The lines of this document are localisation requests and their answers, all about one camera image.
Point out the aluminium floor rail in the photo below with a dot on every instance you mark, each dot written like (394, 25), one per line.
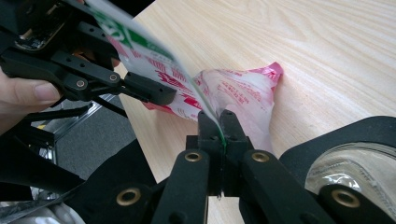
(67, 124)

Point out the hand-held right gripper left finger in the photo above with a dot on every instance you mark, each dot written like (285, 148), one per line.
(186, 186)

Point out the clear red-printed plastic bag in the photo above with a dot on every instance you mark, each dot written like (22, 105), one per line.
(236, 90)

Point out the black metal bar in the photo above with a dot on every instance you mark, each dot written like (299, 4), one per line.
(56, 114)

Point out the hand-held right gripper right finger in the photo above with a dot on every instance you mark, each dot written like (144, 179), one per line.
(264, 186)

